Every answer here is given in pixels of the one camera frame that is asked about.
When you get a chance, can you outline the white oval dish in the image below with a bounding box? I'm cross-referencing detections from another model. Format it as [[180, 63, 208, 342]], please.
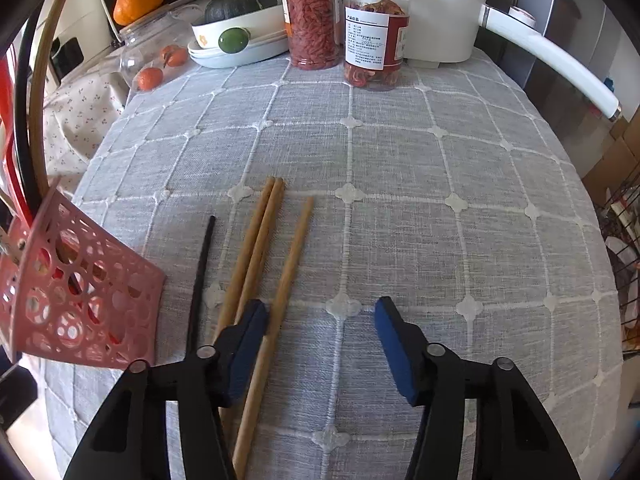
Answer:
[[191, 5, 288, 55]]

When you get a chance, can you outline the grey refrigerator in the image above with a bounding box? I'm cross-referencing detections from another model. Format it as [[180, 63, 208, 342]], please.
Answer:
[[475, 0, 640, 181]]

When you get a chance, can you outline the floral cloth with small print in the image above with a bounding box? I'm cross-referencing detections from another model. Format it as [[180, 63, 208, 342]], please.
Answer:
[[42, 60, 131, 191]]

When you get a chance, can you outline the clear glass jar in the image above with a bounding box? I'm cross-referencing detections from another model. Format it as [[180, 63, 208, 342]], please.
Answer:
[[119, 7, 193, 93]]

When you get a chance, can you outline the brown chopstick with dark tip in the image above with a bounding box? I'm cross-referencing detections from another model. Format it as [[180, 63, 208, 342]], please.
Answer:
[[32, 0, 88, 196]]

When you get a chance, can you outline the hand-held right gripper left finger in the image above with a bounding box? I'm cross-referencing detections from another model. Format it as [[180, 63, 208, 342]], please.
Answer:
[[62, 299, 271, 480]]

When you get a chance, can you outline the small tangerine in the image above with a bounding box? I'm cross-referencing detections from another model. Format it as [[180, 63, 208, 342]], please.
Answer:
[[136, 67, 165, 92], [161, 45, 190, 67]]

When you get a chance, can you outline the black chopstick with gold band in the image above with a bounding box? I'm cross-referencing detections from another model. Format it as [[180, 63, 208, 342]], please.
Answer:
[[12, 10, 43, 211]]

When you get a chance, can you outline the clear jar of red berries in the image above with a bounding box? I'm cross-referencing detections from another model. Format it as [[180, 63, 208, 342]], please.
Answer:
[[277, 0, 341, 70]]

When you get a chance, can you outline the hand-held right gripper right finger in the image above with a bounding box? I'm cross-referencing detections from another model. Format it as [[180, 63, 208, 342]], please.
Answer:
[[374, 296, 581, 480]]

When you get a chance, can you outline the red plastic spoon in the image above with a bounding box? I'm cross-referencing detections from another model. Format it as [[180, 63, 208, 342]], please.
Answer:
[[0, 57, 36, 231]]

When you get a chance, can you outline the light wooden chopstick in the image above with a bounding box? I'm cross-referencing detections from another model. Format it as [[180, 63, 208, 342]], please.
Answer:
[[232, 177, 286, 321], [212, 176, 277, 343], [231, 196, 316, 480]]

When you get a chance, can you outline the cream air fryer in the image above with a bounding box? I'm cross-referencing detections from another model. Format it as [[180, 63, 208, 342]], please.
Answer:
[[47, 0, 126, 96]]

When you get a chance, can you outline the clear jar with red label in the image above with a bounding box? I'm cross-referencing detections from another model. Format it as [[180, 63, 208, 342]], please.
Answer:
[[342, 0, 411, 92]]

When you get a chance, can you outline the brown cardboard box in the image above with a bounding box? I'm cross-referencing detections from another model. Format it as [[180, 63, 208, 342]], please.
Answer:
[[580, 110, 640, 201]]

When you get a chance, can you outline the pink perforated utensil holder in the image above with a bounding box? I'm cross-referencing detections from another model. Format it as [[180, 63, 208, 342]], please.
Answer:
[[0, 187, 168, 373]]

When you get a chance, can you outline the small green round fruit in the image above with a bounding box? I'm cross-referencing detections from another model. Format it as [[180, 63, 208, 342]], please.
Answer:
[[218, 27, 250, 54]]

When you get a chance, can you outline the white electric cooking pot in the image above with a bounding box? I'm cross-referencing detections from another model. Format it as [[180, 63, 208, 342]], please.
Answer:
[[340, 0, 622, 121]]

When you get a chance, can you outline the white plate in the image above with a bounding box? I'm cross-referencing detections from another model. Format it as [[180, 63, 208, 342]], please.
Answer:
[[187, 35, 291, 69]]

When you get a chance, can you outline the black wire rack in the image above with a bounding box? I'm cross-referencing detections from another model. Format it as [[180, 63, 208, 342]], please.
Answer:
[[597, 160, 640, 356]]

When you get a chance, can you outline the thin black chopstick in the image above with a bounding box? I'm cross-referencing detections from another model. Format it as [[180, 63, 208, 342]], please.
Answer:
[[185, 215, 217, 361]]

